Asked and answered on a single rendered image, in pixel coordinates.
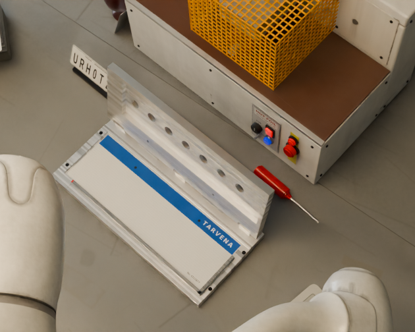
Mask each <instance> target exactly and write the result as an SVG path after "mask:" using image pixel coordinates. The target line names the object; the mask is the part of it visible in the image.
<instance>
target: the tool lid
mask: <svg viewBox="0 0 415 332"><path fill-rule="evenodd" d="M134 101H136V102H137V104H138V106H137V105H136V104H135V102H134ZM150 114H152V115H153V116H154V117H155V119H153V117H152V116H151V115H150ZM107 117H108V118H110V119H111V120H112V121H116V122H117V123H119V124H120V125H121V126H122V127H123V128H124V131H125V132H126V133H128V134H129V135H130V136H131V137H133V138H134V139H135V140H136V141H137V142H138V145H140V146H141V147H142V148H144V149H145V150H146V151H147V152H148V153H149V154H151V155H152V156H153V157H154V158H156V159H157V160H160V161H162V162H163V163H164V164H166V166H168V167H169V168H170V169H171V170H173V171H174V170H175V171H177V172H178V173H179V174H181V175H182V176H183V177H184V178H185V181H186V182H187V183H188V184H189V185H191V186H192V187H193V188H195V189H196V190H197V191H198V192H199V193H200V194H201V195H202V197H203V198H204V199H205V200H207V201H208V202H209V203H210V204H211V205H212V206H213V207H215V208H216V209H218V210H219V211H220V212H221V213H225V214H226V215H228V216H229V217H230V218H231V219H232V220H233V221H234V222H236V223H237V224H238V223H240V224H241V225H243V226H244V227H245V228H246V229H248V230H249V231H250V234H251V235H252V236H253V237H254V238H255V239H257V238H258V237H259V236H260V235H261V234H262V231H263V227H264V225H265V220H266V218H267V214H268V211H269V208H270V205H271V201H272V199H273V195H274V192H275V190H274V189H273V188H272V187H270V186H269V185H268V184H267V183H265V182H264V181H263V180H262V179H260V178H259V177H258V176H256V175H255V174H254V173H253V172H251V171H250V170H249V169H247V168H246V167H245V166H244V165H243V164H241V163H240V162H239V161H237V160H236V159H235V158H234V157H233V156H231V155H230V154H229V153H227V152H226V151H225V150H224V149H222V148H221V147H220V146H218V145H217V144H216V143H215V142H214V141H212V140H211V139H210V138H208V137H207V136H206V135H205V134H203V133H202V132H201V131H199V130H198V129H197V128H196V127H195V126H193V125H192V124H190V123H189V122H188V121H187V120H186V119H184V118H183V117H181V116H180V115H179V114H178V113H177V112H176V111H174V110H173V109H171V108H170V107H169V106H168V105H167V104H165V103H164V102H163V101H161V100H160V99H159V98H158V97H157V96H155V95H154V94H152V93H151V92H150V91H149V90H148V89H146V88H145V87H144V86H143V85H141V84H140V83H139V82H137V81H136V80H135V79H133V77H131V76H130V75H129V74H127V73H126V72H125V71H124V70H123V69H121V68H120V67H118V66H117V65H116V64H115V63H111V64H110V65H109V66H107ZM167 127H168V128H170V129H171V131H172V133H171V132H170V131H169V130H168V128H167ZM184 141H185V142H187V143H188V145H189V147H188V146H187V145H186V144H185V142H184ZM202 155H203V156H204V157H205V158H206V159H207V161H206V160H205V159H204V158H203V157H202ZM220 170H222V171H223V172H224V174H225V175H223V174H222V173H221V172H220ZM238 184H239V185H241V187H243V189H244V190H242V189H241V188H240V187H239V186H238Z"/></svg>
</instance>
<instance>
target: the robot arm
mask: <svg viewBox="0 0 415 332"><path fill-rule="evenodd" d="M64 263H65V209H64V205H63V201H62V197H61V193H60V191H59V188H58V186H57V183H56V181H55V179H54V177H53V175H52V174H51V173H50V172H49V171H48V170H47V169H46V168H45V167H44V166H43V165H42V164H41V163H38V162H37V161H35V160H33V159H30V158H28V157H23V156H20V155H9V154H3V155H0V332H57V330H56V313H57V303H58V300H59V295H60V292H61V286H62V281H63V271H64ZM232 332H393V317H392V311H391V304H390V300H389V296H388V294H387V290H386V288H385V285H384V284H383V282H382V281H381V280H380V279H379V278H378V277H377V276H376V275H375V274H374V273H372V272H371V271H368V270H366V269H362V268H359V267H345V268H342V269H340V270H338V271H336V272H334V273H333V274H332V275H331V276H330V278H329V279H328V280H327V282H326V283H325V284H324V286H323V289H322V292H321V293H319V294H317V295H315V296H314V297H313V298H312V299H311V300H310V301H309V302H288V303H284V304H280V305H277V306H274V307H272V308H269V309H267V310H265V311H263V312H262V313H260V314H258V315H256V316H254V317H253V318H252V319H250V320H248V321H247V322H246V323H244V324H242V325H241V326H240V327H238V328H236V329H235V330H234V331H232Z"/></svg>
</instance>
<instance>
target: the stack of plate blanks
mask: <svg viewBox="0 0 415 332"><path fill-rule="evenodd" d="M0 37H1V48H2V50H1V51H0V61H6V60H9V59H11V51H10V45H9V36H8V31H7V21H6V16H5V13H4V11H3V9H2V8H1V5H0Z"/></svg>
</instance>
